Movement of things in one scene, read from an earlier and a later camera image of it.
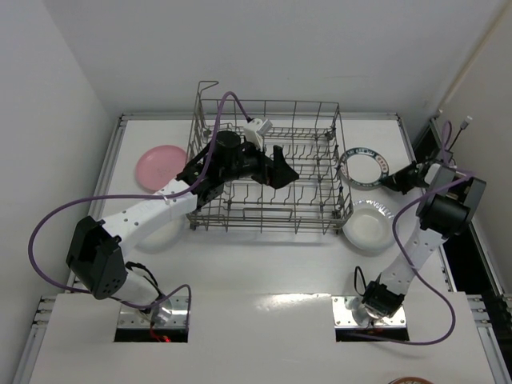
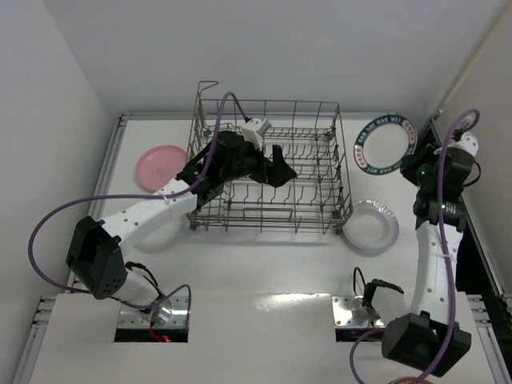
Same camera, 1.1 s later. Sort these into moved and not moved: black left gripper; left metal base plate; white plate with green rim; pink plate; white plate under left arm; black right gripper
Moved: white plate with green rim; black right gripper
Not moved: black left gripper; white plate under left arm; left metal base plate; pink plate
